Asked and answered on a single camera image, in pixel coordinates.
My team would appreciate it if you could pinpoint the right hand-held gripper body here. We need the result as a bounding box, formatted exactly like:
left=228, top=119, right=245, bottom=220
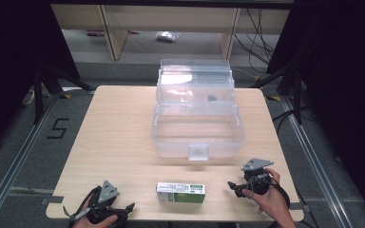
left=240, top=157, right=276, bottom=196

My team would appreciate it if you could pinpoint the black metal stand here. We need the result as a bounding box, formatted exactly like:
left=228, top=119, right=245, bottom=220
left=32, top=61, right=97, bottom=125
left=249, top=61, right=304, bottom=125

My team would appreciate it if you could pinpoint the person's right hand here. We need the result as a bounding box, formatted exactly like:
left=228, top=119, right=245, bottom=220
left=241, top=167, right=291, bottom=220

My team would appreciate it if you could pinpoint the bundle of black cables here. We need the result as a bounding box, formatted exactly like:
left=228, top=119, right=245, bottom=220
left=233, top=8, right=276, bottom=66

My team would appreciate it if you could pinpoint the person's left hand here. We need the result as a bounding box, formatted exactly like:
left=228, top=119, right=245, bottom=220
left=72, top=213, right=119, bottom=228

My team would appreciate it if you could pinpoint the aluminium floor rail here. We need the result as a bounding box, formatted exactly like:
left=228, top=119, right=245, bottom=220
left=0, top=93, right=60, bottom=228
left=279, top=94, right=356, bottom=228

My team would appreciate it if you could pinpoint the green and white carton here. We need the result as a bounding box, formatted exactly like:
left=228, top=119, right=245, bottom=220
left=155, top=181, right=207, bottom=204

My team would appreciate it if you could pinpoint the light wooden cabinet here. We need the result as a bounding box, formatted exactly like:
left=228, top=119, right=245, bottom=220
left=50, top=4, right=291, bottom=62

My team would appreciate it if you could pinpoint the black curtain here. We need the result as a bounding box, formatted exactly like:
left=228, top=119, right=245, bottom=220
left=265, top=0, right=365, bottom=219
left=0, top=0, right=81, bottom=160

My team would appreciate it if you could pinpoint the pink flat item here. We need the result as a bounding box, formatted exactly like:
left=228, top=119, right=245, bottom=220
left=86, top=29, right=106, bottom=38

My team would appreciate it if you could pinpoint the clear plastic bag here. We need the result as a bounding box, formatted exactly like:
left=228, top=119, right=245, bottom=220
left=155, top=30, right=181, bottom=44

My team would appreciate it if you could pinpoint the clear plastic storage box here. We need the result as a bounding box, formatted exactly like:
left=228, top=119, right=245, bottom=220
left=151, top=58, right=246, bottom=162

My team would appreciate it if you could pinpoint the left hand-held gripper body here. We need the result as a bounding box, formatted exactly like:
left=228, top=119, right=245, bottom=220
left=86, top=180, right=122, bottom=224

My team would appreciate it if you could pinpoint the black gripper strap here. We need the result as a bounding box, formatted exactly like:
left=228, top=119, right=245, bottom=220
left=62, top=185, right=103, bottom=228

